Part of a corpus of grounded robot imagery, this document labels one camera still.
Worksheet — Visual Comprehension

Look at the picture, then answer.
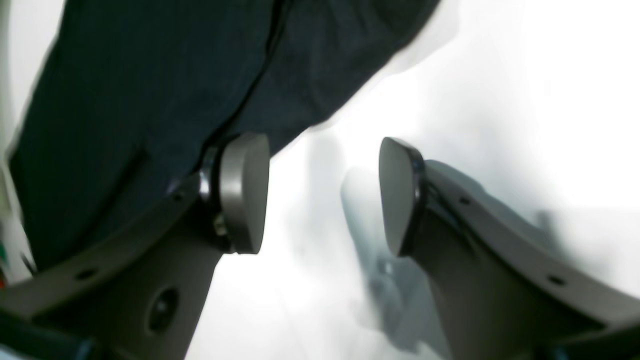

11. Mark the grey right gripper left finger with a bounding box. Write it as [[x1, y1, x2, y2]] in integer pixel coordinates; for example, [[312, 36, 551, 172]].
[[0, 132, 271, 360]]

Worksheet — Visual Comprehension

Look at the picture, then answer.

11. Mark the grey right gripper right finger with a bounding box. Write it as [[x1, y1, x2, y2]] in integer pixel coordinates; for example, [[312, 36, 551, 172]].
[[378, 137, 640, 360]]

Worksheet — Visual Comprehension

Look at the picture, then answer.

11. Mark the black T-shirt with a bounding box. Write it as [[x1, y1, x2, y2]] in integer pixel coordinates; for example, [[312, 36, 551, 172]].
[[9, 0, 439, 271]]

